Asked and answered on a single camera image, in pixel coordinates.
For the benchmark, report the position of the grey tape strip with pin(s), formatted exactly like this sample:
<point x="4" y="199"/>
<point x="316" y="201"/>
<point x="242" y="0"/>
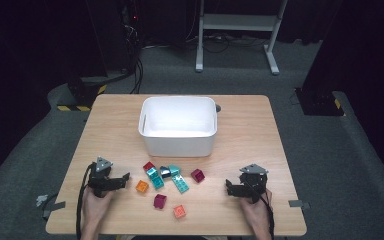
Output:
<point x="298" y="204"/>
<point x="55" y="206"/>

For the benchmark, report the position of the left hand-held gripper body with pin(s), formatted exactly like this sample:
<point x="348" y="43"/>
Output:
<point x="100" y="176"/>

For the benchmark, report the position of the teal square toy block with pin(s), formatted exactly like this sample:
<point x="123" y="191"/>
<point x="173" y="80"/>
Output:
<point x="158" y="183"/>

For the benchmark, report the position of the dark blue toy block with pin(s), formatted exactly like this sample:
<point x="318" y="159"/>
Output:
<point x="165" y="172"/>

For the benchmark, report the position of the long teal toy block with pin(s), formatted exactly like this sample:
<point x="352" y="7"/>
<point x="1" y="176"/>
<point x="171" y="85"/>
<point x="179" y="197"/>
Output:
<point x="180" y="184"/>

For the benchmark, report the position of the small grey knob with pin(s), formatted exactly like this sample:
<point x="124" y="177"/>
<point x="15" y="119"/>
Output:
<point x="218" y="108"/>

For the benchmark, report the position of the shiny teal toy block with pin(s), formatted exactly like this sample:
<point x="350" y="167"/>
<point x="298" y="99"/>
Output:
<point x="152" y="173"/>

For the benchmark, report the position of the dark equipment rack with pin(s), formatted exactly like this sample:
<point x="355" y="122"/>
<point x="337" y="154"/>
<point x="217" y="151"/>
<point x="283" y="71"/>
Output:
<point x="131" y="30"/>

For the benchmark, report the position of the white metal stand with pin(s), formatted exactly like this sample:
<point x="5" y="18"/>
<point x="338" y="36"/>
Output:
<point x="238" y="22"/>

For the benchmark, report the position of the yellow-orange toy block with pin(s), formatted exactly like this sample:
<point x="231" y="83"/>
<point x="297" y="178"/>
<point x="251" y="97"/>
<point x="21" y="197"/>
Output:
<point x="142" y="186"/>

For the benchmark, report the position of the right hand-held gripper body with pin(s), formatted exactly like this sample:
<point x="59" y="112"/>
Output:
<point x="255" y="181"/>

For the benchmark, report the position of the red toy block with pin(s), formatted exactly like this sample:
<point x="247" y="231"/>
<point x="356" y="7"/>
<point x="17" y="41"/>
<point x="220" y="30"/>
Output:
<point x="148" y="165"/>

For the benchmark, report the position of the magenta toy block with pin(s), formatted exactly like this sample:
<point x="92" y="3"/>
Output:
<point x="160" y="201"/>
<point x="197" y="175"/>

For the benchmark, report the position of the pale teal toy block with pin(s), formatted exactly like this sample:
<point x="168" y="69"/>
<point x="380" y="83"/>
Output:
<point x="174" y="170"/>

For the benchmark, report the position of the black stand base striped tape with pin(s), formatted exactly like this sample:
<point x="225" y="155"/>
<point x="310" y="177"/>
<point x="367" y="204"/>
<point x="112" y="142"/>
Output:
<point x="320" y="103"/>
<point x="81" y="95"/>

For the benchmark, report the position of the pale tape scrap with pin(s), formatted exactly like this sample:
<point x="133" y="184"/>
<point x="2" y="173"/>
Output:
<point x="41" y="200"/>

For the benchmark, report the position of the person's left hand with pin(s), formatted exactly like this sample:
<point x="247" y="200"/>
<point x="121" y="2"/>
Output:
<point x="95" y="205"/>

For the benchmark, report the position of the coral orange toy block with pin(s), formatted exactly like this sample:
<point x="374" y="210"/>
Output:
<point x="179" y="211"/>

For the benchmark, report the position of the person's right hand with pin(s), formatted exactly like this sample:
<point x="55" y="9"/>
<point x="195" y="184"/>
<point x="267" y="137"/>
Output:
<point x="255" y="210"/>

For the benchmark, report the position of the white plastic bin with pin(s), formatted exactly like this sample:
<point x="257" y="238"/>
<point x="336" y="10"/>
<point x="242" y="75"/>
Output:
<point x="178" y="126"/>

